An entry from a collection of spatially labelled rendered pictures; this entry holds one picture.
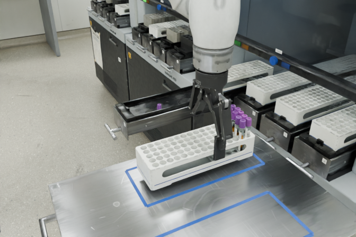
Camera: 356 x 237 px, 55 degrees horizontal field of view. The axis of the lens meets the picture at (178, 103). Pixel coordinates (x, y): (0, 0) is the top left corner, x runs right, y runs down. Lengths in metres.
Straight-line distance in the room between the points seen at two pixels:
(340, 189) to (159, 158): 0.52
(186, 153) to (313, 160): 0.42
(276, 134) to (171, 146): 0.44
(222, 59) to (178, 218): 0.36
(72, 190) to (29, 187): 1.37
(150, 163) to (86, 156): 1.59
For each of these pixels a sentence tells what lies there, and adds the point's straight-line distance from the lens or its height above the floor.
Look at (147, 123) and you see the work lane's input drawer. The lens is 1.17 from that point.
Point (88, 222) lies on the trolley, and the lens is 0.81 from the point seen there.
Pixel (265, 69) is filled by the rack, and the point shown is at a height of 0.86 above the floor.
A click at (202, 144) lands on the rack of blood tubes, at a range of 0.86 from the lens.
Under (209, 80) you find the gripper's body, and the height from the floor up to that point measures 1.08.
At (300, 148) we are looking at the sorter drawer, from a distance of 1.12.
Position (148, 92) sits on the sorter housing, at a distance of 2.08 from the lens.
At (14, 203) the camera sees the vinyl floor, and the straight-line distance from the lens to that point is 2.18.
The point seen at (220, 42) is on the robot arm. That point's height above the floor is 1.17.
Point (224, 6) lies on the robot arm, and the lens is 0.70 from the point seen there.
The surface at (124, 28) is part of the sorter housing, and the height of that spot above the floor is 0.73.
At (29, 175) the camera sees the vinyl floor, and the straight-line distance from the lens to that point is 2.34.
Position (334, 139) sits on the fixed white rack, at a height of 0.85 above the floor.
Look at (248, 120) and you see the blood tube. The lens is 0.87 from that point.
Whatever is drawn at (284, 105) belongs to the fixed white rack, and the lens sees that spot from 1.16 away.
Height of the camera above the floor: 1.41
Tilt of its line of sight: 29 degrees down
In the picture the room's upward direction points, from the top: straight up
